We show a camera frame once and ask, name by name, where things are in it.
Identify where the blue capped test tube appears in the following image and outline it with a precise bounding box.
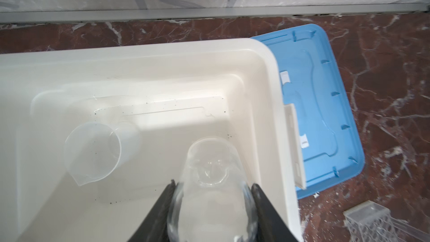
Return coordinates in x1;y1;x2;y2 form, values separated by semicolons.
391;218;430;242

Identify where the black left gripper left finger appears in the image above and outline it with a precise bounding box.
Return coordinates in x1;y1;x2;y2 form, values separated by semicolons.
128;180;176;242

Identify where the small clear plastic cup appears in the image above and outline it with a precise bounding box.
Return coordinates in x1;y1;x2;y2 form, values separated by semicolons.
167;137;258;242

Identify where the white plastic storage bin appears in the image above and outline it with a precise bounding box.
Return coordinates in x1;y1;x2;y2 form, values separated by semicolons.
1;39;302;242

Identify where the blue plastic bin lid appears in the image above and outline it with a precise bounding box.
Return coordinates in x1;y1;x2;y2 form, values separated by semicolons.
257;24;365;199

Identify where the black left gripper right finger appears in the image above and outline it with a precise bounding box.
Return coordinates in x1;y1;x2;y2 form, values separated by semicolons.
251;183;297;242

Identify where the clear test tube rack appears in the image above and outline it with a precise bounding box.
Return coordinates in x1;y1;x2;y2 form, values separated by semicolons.
343;201;401;242

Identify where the clear plastic measuring beaker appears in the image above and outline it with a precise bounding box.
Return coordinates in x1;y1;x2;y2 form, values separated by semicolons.
64;121;142;186

